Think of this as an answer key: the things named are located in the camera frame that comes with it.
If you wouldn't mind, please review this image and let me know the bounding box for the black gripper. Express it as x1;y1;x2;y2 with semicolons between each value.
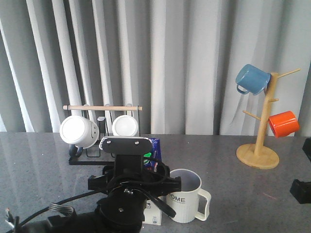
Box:
290;138;311;204
47;166;181;233

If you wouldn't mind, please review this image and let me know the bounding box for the blue white milk carton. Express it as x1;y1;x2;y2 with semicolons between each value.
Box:
143;138;162;226

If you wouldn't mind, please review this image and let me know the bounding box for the white HOME mug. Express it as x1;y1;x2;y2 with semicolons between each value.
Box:
166;168;211;223

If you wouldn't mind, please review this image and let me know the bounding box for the wooden mug tree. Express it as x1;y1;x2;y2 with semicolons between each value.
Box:
236;68;301;169

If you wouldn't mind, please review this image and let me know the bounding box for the ribbed white mug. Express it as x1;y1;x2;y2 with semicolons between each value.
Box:
112;115;138;136

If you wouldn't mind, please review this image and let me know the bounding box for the orange enamel mug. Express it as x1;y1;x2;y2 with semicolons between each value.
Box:
268;111;300;138

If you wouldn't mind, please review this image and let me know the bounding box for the smooth white mug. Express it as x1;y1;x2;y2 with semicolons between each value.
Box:
59;116;100;149

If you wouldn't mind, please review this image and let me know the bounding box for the blue enamel mug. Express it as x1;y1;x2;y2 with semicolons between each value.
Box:
235;64;271;95

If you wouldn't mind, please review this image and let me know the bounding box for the grey white curtain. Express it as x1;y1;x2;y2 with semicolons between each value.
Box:
0;0;311;136

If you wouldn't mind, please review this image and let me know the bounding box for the black cable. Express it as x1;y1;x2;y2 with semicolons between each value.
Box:
4;155;177;233

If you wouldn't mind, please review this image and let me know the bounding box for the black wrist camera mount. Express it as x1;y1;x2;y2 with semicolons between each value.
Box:
99;136;152;174

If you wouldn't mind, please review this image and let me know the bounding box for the black wire mug rack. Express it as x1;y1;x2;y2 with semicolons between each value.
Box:
63;104;143;165

